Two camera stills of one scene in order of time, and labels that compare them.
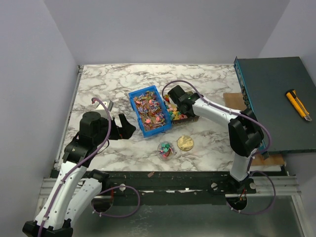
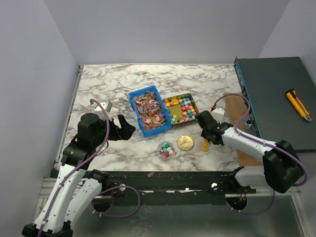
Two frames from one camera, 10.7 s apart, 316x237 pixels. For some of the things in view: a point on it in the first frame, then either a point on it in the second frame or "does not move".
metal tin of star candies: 176,116 does not move
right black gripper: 176,93 -> 207,122
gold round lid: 185,142 does not move
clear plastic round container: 165,151 does not move
